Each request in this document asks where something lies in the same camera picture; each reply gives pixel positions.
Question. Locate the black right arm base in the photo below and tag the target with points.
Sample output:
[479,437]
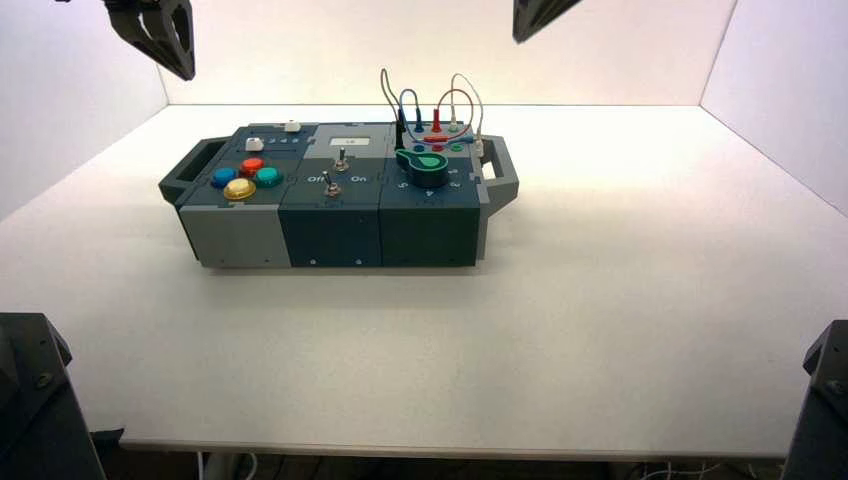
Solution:
[821,411]

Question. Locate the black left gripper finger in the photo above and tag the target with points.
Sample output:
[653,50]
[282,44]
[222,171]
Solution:
[129,20]
[162,40]

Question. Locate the round yellow push button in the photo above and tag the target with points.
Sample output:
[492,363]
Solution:
[239,189]

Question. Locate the green rotary knob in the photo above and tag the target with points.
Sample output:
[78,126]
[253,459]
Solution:
[427,171]

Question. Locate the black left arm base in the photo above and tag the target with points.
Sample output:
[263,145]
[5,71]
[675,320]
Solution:
[40,411]

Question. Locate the round blue push button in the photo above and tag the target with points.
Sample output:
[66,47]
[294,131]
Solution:
[224,177]

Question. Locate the round teal push button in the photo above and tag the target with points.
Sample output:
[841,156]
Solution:
[269,176]

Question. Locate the black bracket under table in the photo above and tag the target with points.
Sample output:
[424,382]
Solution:
[109,440]

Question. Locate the white square key button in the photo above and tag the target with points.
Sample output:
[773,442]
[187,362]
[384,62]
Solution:
[254,144]
[292,126]

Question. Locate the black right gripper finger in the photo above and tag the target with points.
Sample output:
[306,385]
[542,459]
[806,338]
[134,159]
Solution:
[533,16]

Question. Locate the dark teal grey control box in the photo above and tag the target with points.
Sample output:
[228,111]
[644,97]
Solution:
[331,228]

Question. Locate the metal toggle switch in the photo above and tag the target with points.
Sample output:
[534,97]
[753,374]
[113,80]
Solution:
[331,187]
[341,161]

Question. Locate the round red push button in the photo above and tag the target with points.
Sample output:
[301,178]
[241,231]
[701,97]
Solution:
[252,166]

